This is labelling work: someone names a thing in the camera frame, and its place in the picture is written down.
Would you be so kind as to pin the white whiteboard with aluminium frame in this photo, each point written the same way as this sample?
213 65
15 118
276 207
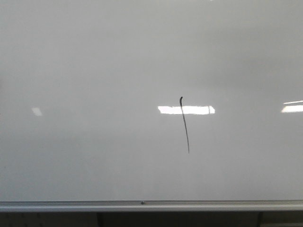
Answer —
151 105

